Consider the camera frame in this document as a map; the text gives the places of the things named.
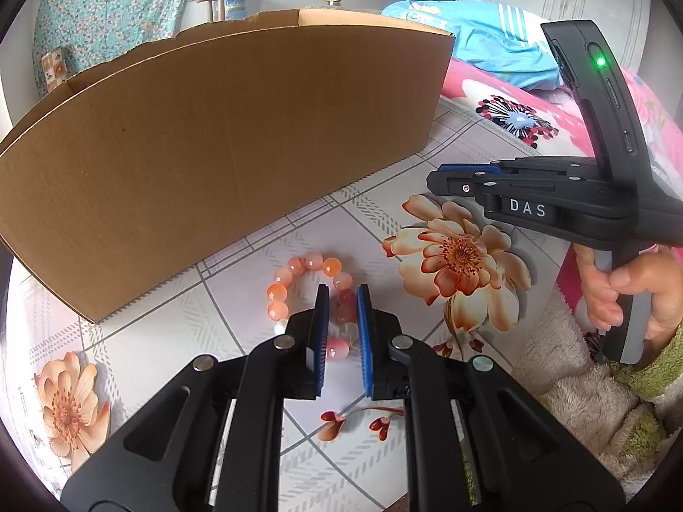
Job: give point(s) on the teal floral hanging cloth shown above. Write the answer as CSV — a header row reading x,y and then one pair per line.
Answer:
x,y
106,5

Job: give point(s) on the pink floral bedsheet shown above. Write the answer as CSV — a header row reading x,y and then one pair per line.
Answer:
x,y
459,72

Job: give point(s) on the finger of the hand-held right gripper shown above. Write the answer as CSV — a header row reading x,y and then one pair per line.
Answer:
x,y
469,168
459,186

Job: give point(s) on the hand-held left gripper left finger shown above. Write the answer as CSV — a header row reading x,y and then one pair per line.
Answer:
x,y
322,341

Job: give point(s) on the beige fluffy blanket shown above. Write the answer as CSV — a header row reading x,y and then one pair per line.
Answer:
x,y
565,400

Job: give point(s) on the clear water bottle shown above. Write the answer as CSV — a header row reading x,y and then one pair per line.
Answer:
x,y
235,5

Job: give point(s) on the person's right hand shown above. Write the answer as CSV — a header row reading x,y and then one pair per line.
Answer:
x,y
661,282

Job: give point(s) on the orange patterned cloth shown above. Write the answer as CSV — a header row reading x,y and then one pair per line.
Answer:
x,y
55,69

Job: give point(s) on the light blue striped jacket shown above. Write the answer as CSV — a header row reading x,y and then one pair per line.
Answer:
x,y
480,37

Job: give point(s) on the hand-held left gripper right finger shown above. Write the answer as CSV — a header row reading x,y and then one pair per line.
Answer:
x,y
365,341

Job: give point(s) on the brown cardboard box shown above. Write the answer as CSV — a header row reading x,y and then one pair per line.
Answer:
x,y
213,144

